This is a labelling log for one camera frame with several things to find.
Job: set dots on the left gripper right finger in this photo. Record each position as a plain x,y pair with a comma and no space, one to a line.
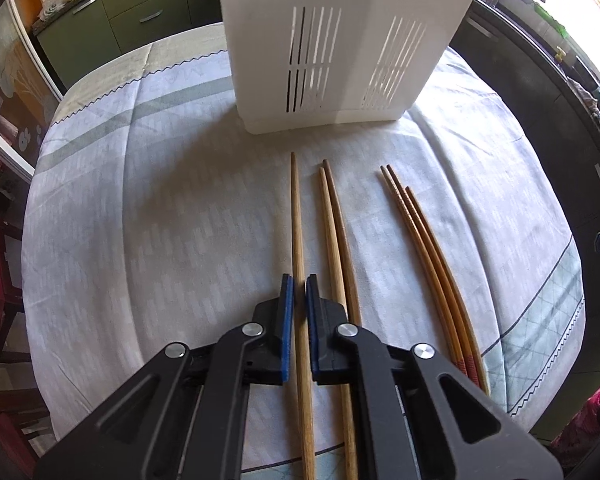
378,376

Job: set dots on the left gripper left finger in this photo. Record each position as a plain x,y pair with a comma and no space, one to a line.
203,433

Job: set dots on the long dark wooden chopstick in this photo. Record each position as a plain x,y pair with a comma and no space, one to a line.
353,300

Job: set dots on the long tan wooden chopstick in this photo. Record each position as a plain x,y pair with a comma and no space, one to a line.
339,295

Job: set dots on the long light wooden chopstick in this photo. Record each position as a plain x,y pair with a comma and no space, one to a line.
301,333

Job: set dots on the ridged brown chopstick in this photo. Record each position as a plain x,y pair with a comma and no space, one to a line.
432,268

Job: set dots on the ridged red-end chopstick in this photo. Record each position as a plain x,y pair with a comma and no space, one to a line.
452,313

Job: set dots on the green lower kitchen cabinets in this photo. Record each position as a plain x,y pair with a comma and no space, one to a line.
86,34

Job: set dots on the grey patterned tablecloth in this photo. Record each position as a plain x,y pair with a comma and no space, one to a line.
154,216

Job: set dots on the white slotted utensil holder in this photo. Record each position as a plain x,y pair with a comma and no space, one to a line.
307,63

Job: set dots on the glass sliding door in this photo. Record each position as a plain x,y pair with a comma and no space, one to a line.
28,95

